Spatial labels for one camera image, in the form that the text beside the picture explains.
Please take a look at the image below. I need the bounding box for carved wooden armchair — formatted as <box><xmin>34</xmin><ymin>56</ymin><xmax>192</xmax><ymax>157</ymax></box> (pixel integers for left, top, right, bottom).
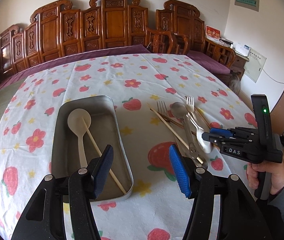
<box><xmin>156</xmin><ymin>0</ymin><xmax>236</xmax><ymax>81</ymax></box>

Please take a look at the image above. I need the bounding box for rectangular metal tin tray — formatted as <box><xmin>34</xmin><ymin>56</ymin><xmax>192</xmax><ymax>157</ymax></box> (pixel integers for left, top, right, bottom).
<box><xmin>51</xmin><ymin>95</ymin><xmax>135</xmax><ymax>202</ymax></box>

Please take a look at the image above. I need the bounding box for stainless steel spoon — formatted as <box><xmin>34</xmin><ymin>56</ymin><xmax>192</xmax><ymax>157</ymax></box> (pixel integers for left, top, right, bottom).
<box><xmin>170</xmin><ymin>102</ymin><xmax>198</xmax><ymax>159</ymax></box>

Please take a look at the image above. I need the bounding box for grey wall electrical panel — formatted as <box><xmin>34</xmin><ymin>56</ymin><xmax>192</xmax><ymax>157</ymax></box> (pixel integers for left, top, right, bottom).
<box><xmin>234</xmin><ymin>0</ymin><xmax>259</xmax><ymax>12</ymax></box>

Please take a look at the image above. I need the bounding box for wooden side table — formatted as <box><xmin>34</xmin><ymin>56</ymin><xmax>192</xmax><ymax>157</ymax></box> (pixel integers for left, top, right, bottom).
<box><xmin>230</xmin><ymin>53</ymin><xmax>249</xmax><ymax>80</ymax></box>

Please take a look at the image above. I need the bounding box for purple armchair cushion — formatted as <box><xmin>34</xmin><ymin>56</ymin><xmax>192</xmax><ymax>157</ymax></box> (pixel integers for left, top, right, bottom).
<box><xmin>186</xmin><ymin>50</ymin><xmax>230</xmax><ymax>74</ymax></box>

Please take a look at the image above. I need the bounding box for strawberry flower print tablecloth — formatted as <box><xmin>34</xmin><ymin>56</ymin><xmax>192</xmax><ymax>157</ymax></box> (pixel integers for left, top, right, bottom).
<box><xmin>0</xmin><ymin>54</ymin><xmax>256</xmax><ymax>239</ymax></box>

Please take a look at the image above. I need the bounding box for person right hand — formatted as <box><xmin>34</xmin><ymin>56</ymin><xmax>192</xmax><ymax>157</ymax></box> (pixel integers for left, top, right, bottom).
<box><xmin>246</xmin><ymin>158</ymin><xmax>284</xmax><ymax>195</ymax></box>

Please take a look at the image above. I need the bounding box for grey feather duster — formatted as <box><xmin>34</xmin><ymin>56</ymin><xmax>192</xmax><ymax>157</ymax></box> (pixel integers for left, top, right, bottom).
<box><xmin>228</xmin><ymin>75</ymin><xmax>241</xmax><ymax>95</ymax></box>

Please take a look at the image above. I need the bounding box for stainless steel fork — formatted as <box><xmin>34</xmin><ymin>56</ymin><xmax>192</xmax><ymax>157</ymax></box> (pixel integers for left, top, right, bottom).
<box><xmin>156</xmin><ymin>100</ymin><xmax>185</xmax><ymax>131</ymax></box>

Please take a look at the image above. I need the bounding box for white router box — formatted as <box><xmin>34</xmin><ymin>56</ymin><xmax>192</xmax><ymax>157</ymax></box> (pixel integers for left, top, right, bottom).
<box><xmin>235</xmin><ymin>43</ymin><xmax>251</xmax><ymax>57</ymax></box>

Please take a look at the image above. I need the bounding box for purple sofa cushion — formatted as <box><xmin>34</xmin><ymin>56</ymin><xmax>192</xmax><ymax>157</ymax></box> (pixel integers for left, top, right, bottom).
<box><xmin>0</xmin><ymin>44</ymin><xmax>150</xmax><ymax>90</ymax></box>

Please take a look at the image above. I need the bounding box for cream plastic spoon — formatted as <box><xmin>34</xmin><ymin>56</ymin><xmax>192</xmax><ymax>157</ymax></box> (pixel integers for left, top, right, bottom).
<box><xmin>67</xmin><ymin>108</ymin><xmax>91</xmax><ymax>167</ymax></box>

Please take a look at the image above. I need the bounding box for light wooden chopstick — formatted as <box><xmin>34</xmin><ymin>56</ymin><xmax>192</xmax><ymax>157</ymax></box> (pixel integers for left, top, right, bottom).
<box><xmin>82</xmin><ymin>117</ymin><xmax>127</xmax><ymax>195</ymax></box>
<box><xmin>147</xmin><ymin>103</ymin><xmax>204</xmax><ymax>167</ymax></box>

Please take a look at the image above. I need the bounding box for carved wooden long sofa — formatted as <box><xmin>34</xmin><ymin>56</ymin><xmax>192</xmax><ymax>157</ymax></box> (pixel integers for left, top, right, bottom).
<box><xmin>0</xmin><ymin>0</ymin><xmax>178</xmax><ymax>73</ymax></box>

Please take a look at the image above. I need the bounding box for red greeting card box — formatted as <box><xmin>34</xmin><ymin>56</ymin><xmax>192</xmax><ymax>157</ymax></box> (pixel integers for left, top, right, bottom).
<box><xmin>205</xmin><ymin>25</ymin><xmax>220</xmax><ymax>42</ymax></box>

